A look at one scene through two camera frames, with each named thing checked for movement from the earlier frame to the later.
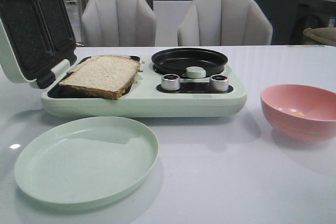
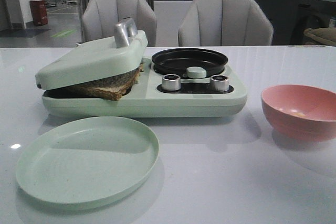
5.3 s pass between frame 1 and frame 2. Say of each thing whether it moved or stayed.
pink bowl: stayed
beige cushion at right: stayed
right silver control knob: stayed
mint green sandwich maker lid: moved
